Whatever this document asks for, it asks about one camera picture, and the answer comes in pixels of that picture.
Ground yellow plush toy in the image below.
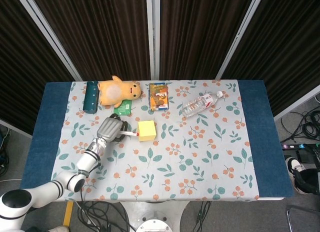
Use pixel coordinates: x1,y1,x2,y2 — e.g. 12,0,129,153
96,75,144,109

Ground black trouser leg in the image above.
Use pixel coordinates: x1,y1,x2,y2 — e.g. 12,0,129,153
292,168,320,195

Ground black cable tangle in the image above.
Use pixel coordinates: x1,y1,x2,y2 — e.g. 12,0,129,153
74,200,136,232

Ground metal chair frame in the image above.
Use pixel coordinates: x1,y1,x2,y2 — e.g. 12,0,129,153
286,204,320,232

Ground black cable with plug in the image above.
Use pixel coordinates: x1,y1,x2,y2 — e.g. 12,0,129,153
191,200,213,232

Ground black cable bundle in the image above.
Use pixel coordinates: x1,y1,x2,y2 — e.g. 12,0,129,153
281,109,320,143

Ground white partition frame bar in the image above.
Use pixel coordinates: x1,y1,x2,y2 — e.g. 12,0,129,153
13,0,83,82
215,0,266,80
0,118,33,138
273,84,320,122
146,0,161,81

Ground dark cables beside partition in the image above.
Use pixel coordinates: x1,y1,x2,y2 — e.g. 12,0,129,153
0,128,11,177

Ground black power strip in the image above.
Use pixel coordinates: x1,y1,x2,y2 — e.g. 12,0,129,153
281,142,309,151

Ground white and black sneaker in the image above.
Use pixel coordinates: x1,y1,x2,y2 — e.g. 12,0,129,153
285,156,306,184

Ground dark teal box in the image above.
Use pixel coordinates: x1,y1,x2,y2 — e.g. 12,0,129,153
82,80,100,115

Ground yellow strip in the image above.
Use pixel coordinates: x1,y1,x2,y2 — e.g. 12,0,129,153
62,201,75,227

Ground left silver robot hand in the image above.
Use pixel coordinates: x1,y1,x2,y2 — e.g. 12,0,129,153
96,113,131,143

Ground yellow sticky note block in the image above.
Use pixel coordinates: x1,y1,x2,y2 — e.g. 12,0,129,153
137,119,158,143

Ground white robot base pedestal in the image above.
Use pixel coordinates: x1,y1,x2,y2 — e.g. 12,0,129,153
119,200,191,232

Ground floral tablecloth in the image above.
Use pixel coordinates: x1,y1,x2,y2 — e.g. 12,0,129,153
49,79,260,202

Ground orange snack box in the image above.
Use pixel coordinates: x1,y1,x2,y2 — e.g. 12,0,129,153
148,82,170,112

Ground green packet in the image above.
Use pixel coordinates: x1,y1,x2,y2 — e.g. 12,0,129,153
113,99,133,117

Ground light shoe tip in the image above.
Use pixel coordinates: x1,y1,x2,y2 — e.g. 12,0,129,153
48,225,71,232

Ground blue table cloth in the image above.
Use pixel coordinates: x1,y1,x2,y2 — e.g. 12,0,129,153
19,79,295,201

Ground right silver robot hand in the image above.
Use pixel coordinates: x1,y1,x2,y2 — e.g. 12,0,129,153
305,144,320,168

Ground clear plastic water bottle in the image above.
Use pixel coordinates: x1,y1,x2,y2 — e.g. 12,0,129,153
181,90,224,118

